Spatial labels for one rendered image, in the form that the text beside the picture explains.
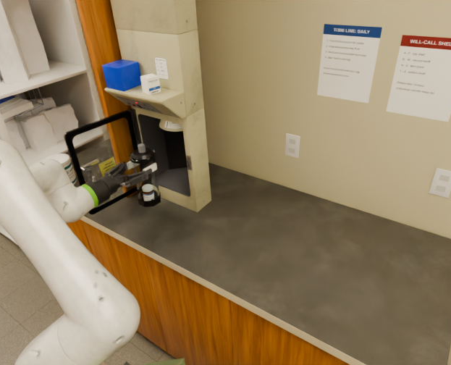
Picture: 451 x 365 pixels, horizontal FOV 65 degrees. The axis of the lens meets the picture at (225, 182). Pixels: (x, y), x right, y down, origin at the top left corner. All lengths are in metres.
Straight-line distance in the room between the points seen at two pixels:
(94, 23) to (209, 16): 0.52
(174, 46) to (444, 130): 1.01
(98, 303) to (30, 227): 0.20
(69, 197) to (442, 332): 1.26
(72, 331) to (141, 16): 1.06
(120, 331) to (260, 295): 0.63
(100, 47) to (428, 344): 1.53
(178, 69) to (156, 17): 0.19
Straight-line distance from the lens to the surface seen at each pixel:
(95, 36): 1.56
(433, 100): 1.47
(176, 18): 1.31
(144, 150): 1.45
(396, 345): 1.26
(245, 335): 1.49
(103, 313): 0.76
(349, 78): 1.51
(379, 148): 1.57
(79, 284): 0.77
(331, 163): 1.67
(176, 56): 1.34
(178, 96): 1.35
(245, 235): 1.50
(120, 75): 1.43
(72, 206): 1.29
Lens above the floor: 1.94
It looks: 33 degrees down
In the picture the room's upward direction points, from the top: 3 degrees counter-clockwise
